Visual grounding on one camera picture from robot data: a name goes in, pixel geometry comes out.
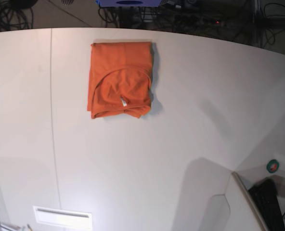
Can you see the orange t-shirt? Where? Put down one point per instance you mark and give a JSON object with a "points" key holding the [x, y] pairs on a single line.
{"points": [[120, 79]]}

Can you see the blue box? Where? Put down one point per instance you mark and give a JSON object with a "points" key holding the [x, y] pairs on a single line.
{"points": [[128, 3]]}

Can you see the green tape roll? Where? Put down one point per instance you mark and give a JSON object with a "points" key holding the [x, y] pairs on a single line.
{"points": [[272, 166]]}

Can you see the black keyboard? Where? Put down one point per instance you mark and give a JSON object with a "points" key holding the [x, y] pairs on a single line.
{"points": [[264, 196]]}

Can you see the white cable tray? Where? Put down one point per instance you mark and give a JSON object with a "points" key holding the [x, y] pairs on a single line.
{"points": [[63, 218]]}

